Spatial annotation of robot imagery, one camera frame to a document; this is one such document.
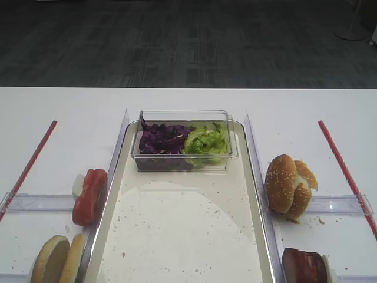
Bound clear plastic food container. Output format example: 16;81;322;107
130;110;238;172

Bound sesame bun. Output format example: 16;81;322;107
265;154;297;213
286;160;318;222

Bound right clear cross divider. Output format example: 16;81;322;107
305;195;374;216

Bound metal serving tray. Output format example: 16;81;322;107
77;121;285;282

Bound green lettuce leaves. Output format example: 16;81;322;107
180;123;230;169

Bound shredded purple cabbage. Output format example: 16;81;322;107
136;117;194;172

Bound right clear acrylic divider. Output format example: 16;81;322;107
244;111;286;282

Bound sesame bun top front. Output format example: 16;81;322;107
265;154;297;213

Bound white parchment paper sheet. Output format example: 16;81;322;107
97;183;263;282

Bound dark red meat patty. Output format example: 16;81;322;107
282;248;328;283

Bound white floor stand base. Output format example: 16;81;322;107
333;0;365;41

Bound clear cross divider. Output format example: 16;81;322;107
305;195;374;216
1;192;75;213

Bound red tomato slices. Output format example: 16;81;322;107
72;169;107;226

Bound right red tape strip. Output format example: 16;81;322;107
318;120;376;238

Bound left red tape strip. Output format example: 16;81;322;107
0;120;58;220

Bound white onion slice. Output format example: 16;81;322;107
72;174;85;200

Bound bun half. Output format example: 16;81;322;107
58;233;86;283
30;235;70;283

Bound left clear cross divider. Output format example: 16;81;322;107
1;192;75;213

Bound sesame bun top rear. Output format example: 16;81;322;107
286;160;318;222

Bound red tape strip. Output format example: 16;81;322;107
0;120;58;220
318;120;376;238

